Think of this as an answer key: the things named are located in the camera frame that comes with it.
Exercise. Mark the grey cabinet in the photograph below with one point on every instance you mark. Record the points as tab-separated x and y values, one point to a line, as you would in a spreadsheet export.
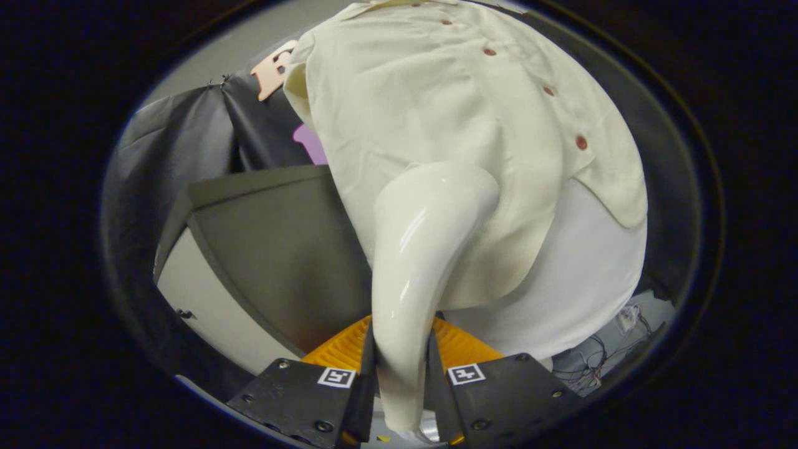
280	249

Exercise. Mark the white power adapter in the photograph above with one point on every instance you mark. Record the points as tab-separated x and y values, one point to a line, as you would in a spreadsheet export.
626	319

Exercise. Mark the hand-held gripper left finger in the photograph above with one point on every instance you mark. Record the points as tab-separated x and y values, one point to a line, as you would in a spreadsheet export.
365	399

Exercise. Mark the white mannequin torso form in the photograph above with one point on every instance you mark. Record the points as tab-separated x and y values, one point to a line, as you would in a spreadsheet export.
580	268

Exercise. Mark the cream button shirt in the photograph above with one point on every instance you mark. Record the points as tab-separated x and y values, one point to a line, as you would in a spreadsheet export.
424	93

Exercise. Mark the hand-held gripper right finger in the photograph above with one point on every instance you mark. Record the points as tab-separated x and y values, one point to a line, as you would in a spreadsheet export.
439	405

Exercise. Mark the white garment steamer head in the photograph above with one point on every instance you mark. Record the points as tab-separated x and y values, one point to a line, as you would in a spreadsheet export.
424	249

